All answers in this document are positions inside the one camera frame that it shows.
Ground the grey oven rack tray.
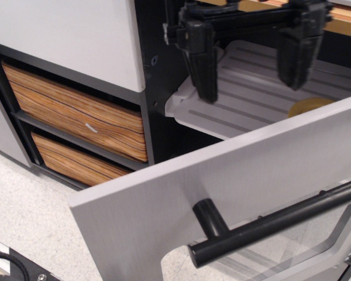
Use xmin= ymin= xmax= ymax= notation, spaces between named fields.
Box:
xmin=165 ymin=40 xmax=351 ymax=139

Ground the grey toy oven door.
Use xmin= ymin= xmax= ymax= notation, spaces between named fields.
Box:
xmin=68 ymin=97 xmax=351 ymax=280

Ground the lower wood-grain fabric bin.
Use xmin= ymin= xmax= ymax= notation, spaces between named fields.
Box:
xmin=31 ymin=132 xmax=132 ymax=186

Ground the grey toy kitchen cabinet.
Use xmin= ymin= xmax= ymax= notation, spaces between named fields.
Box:
xmin=0 ymin=0 xmax=351 ymax=191

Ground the black braided cable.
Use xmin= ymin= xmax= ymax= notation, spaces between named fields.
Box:
xmin=0 ymin=251 xmax=33 ymax=281

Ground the wood-grain fabric bin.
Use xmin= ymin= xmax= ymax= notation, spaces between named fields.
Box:
xmin=2 ymin=61 xmax=148 ymax=163
xmin=31 ymin=132 xmax=132 ymax=186

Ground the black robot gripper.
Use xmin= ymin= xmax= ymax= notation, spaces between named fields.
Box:
xmin=163 ymin=1 xmax=333 ymax=103

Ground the black oven door handle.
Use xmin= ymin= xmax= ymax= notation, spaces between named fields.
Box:
xmin=188 ymin=181 xmax=351 ymax=268

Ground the yellow round toy plate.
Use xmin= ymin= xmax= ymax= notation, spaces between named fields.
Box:
xmin=288 ymin=98 xmax=334 ymax=118

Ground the upper wood-grain fabric bin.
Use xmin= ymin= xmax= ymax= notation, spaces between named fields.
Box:
xmin=2 ymin=61 xmax=148 ymax=163

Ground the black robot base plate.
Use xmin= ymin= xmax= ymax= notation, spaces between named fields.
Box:
xmin=9 ymin=248 xmax=60 ymax=281

